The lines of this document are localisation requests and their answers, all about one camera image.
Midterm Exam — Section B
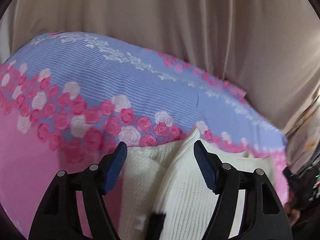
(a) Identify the pink blue floral bedsheet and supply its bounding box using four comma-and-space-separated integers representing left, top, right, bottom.
1, 33, 289, 237

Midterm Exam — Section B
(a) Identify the white knit sweater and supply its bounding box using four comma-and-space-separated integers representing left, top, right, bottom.
119, 127, 276, 240

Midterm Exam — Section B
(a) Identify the beige curtain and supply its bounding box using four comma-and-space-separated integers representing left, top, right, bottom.
11, 0, 319, 131

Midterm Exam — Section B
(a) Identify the floral patterned hanging cloth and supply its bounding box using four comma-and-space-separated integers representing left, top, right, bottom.
286, 95, 319, 174

